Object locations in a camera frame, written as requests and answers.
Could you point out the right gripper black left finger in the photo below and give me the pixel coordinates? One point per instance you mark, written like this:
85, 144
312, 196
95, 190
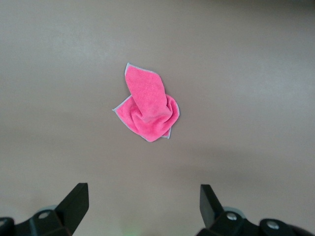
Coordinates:
73, 209

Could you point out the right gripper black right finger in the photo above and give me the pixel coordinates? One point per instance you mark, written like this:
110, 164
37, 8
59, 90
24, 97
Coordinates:
211, 211

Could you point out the pink towel with grey edging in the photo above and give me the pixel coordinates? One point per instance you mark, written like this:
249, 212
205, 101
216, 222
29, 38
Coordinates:
150, 110

